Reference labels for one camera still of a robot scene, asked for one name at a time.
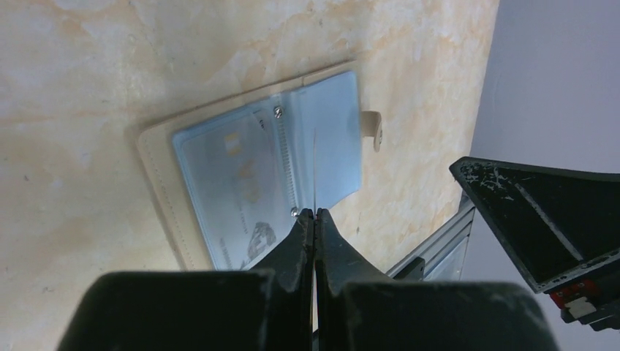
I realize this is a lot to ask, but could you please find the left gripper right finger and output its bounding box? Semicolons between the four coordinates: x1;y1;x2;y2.
315;208;393;350

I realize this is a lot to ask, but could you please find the white credit card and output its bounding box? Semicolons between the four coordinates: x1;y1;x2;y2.
173;112;292;270

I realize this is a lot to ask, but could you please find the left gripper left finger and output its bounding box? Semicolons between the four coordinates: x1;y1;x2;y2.
254;208;314;350

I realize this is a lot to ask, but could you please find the beige card holder wallet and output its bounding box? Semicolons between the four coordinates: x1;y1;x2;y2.
137;60;382;271

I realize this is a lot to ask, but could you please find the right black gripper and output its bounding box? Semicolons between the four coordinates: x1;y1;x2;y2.
450;156;619;331

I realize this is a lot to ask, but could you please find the aluminium frame rail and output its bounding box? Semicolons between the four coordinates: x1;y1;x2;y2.
387;194;476;281

